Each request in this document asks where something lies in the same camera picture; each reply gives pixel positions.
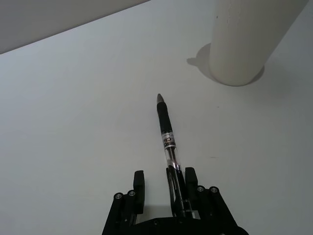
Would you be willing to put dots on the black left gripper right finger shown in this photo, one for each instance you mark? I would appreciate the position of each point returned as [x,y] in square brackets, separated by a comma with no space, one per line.
[191,186]

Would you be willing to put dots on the black clear ballpoint pen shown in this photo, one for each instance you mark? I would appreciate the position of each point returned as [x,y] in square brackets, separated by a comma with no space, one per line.
[165,127]

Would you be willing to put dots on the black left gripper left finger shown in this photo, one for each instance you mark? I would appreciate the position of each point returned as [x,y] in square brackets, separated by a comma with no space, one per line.
[139,191]

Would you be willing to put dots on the cream vacuum bottle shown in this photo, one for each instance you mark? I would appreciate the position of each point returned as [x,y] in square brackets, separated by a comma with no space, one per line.
[240,41]

